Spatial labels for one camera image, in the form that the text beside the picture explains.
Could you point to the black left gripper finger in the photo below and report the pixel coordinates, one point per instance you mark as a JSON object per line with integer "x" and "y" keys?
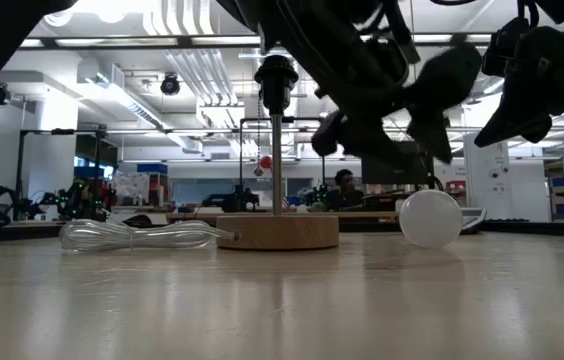
{"x": 429, "y": 140}

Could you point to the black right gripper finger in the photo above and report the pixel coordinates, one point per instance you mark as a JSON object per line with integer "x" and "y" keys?
{"x": 512, "y": 122}

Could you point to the white globe lightbulb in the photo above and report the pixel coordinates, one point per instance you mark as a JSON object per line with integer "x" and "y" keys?
{"x": 430, "y": 219}

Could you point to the round wooden lamp base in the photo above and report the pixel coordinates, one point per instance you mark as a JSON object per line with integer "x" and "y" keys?
{"x": 277, "y": 232}

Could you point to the robot arm with green lights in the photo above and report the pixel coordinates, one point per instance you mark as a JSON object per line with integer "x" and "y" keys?
{"x": 79, "y": 200}

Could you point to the black computer monitor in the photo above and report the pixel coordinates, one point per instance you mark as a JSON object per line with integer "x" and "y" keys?
{"x": 392, "y": 172}

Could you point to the grey desk calculator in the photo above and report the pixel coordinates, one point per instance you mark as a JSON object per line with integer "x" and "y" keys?
{"x": 473, "y": 220}

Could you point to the person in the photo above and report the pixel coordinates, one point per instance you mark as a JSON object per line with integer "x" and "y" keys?
{"x": 344, "y": 192}

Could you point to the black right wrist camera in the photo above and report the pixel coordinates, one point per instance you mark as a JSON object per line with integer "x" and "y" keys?
{"x": 504, "y": 47}

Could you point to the black metal rig frame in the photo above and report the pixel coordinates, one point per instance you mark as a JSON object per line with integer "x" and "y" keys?
{"x": 292, "y": 120}
{"x": 62, "y": 132}

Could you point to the black aluminium table frame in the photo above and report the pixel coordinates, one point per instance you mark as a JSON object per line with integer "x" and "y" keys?
{"x": 12, "y": 232}

